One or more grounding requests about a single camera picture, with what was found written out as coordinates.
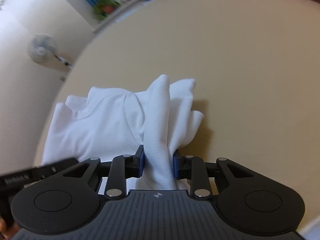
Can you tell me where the white standing fan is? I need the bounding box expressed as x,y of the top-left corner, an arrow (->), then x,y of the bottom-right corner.
27,34 -> 73,69

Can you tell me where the tan bed mattress sheet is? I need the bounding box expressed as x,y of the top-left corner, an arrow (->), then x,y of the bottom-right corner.
32,0 -> 320,235

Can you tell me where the white long-sleeve shirt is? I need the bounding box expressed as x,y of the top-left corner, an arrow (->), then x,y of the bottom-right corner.
42,75 -> 203,190

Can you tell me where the striped bed base sheet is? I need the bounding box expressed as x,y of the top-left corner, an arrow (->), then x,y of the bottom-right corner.
299,217 -> 320,240

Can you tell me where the green potted plant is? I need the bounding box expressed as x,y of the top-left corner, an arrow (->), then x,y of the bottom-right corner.
93,0 -> 121,21

